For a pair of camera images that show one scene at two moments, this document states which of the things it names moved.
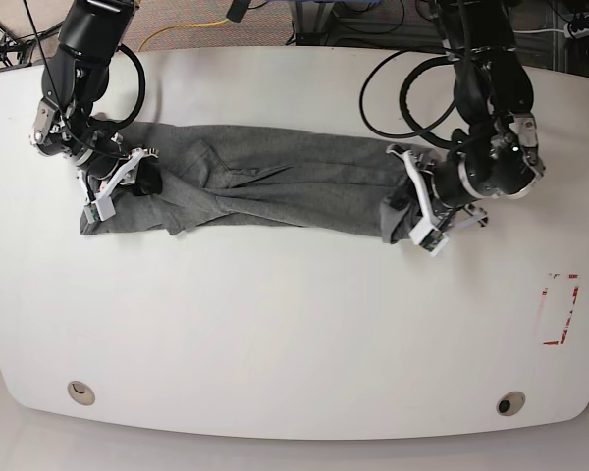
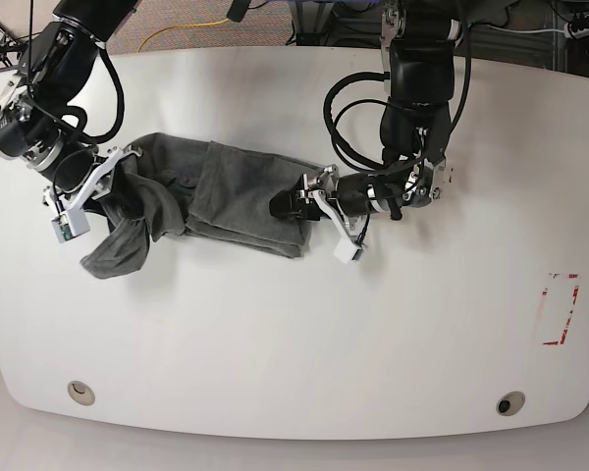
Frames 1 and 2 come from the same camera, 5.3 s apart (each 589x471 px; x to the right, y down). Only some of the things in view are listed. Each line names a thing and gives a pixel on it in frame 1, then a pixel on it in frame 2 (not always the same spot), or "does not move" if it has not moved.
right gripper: [497, 158] -> [350, 196]
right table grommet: [510, 402] does not move
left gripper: [104, 160] -> [21, 129]
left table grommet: [80, 392] does not move
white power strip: [572, 33] does not move
